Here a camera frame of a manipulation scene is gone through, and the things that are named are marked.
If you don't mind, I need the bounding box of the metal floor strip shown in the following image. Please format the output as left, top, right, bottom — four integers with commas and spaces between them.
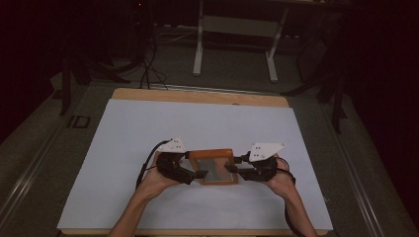
147, 83, 281, 97

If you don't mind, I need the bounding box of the metal floor rail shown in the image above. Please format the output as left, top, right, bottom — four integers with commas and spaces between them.
320, 105, 384, 237
0, 121, 67, 225

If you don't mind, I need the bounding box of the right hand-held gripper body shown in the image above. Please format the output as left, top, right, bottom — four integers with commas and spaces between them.
242, 142, 287, 183

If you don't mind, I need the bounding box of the white table mat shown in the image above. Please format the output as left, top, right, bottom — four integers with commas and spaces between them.
56, 98, 334, 231

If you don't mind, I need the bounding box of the black floor bracket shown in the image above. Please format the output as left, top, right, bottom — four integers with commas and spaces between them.
67, 115, 92, 129

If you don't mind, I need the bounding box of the person's right hand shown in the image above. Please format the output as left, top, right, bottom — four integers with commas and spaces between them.
263, 153, 297, 199

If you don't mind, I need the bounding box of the white power strip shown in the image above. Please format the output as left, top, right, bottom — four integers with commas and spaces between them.
176, 24, 199, 33

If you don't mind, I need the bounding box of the white metal desk frame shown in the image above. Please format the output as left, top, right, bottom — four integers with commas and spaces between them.
192, 0, 291, 83

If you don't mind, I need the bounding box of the white floor cable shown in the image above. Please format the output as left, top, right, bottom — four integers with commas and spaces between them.
154, 31, 199, 45

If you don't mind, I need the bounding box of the black floor cable bundle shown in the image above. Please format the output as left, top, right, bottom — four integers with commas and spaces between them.
139, 33, 169, 91

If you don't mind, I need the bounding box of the person's left hand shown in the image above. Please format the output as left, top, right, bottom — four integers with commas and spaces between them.
137, 153, 182, 198

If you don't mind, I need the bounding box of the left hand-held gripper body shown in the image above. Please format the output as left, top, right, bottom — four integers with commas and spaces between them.
155, 136, 196, 186

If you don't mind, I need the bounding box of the wooden photo frame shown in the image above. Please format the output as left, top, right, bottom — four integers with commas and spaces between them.
186, 148, 239, 186

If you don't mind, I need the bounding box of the black metal stand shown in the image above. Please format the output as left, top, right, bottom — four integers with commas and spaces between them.
281, 19, 350, 134
58, 48, 131, 117

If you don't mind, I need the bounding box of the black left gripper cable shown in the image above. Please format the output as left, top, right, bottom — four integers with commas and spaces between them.
135, 139, 172, 191

